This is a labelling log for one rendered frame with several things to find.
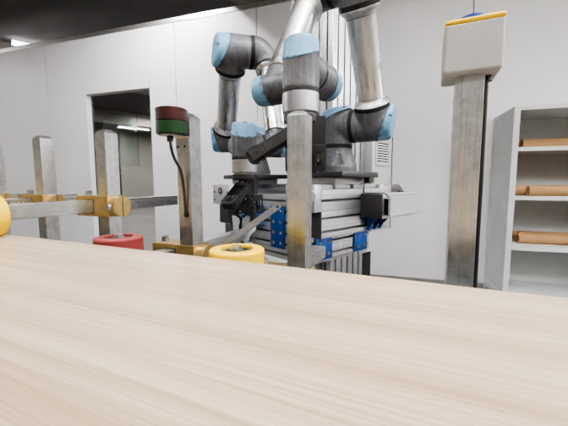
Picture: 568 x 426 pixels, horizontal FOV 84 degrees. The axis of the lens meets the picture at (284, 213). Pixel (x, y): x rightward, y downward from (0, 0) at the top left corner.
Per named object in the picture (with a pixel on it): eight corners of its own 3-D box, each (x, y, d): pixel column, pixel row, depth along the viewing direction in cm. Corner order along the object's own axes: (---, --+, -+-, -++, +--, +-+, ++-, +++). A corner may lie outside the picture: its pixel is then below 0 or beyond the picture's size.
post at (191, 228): (193, 329, 73) (187, 116, 68) (205, 331, 71) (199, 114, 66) (182, 335, 69) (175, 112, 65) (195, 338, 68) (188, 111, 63)
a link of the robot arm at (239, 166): (248, 158, 90) (225, 159, 93) (249, 174, 90) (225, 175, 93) (261, 160, 97) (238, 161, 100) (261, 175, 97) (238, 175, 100)
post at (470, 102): (436, 363, 53) (450, 84, 48) (470, 369, 51) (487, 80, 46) (438, 378, 48) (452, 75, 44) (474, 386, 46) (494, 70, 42)
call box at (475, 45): (439, 92, 50) (442, 40, 49) (492, 87, 47) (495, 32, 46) (443, 79, 43) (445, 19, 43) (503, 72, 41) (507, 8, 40)
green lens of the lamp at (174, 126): (171, 137, 66) (171, 126, 65) (194, 135, 63) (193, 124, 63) (148, 133, 60) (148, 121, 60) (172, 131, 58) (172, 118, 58)
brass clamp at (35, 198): (40, 210, 94) (39, 193, 94) (69, 211, 89) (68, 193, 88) (16, 212, 88) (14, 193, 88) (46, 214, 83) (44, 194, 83)
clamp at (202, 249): (169, 259, 75) (168, 238, 74) (216, 264, 69) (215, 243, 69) (150, 264, 70) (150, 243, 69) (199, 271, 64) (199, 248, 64)
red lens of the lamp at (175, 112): (171, 124, 65) (170, 114, 65) (193, 122, 63) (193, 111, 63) (148, 119, 60) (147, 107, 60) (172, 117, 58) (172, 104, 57)
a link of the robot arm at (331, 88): (304, 75, 81) (281, 62, 71) (346, 68, 75) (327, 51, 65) (304, 107, 81) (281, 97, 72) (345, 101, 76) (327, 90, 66)
